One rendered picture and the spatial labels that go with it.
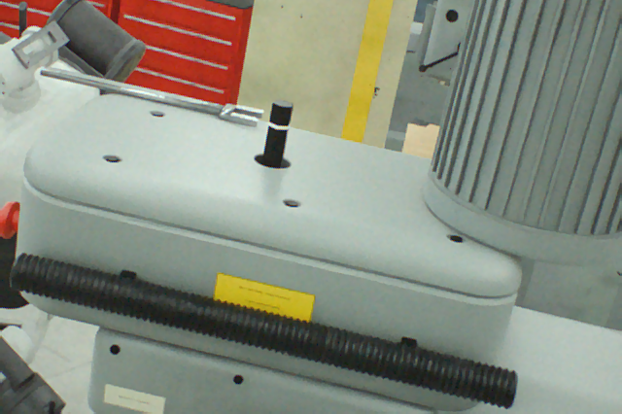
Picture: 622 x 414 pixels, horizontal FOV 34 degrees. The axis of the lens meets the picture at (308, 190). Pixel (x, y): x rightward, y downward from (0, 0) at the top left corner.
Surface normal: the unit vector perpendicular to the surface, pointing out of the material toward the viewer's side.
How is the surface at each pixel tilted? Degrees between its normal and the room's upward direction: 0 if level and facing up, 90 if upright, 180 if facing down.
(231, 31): 90
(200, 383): 90
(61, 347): 0
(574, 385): 0
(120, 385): 90
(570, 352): 0
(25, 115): 25
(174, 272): 90
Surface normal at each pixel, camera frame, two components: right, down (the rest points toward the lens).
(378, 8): -0.15, 0.36
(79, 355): 0.18, -0.91
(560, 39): -0.38, 0.29
